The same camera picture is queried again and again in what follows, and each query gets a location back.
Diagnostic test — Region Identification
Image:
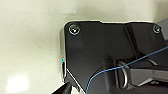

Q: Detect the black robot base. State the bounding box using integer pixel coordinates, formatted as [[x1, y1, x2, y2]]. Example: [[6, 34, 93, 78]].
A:
[[58, 20, 168, 94]]

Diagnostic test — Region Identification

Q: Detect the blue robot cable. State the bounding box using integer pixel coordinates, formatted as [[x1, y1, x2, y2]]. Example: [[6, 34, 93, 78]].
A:
[[84, 46, 168, 94]]

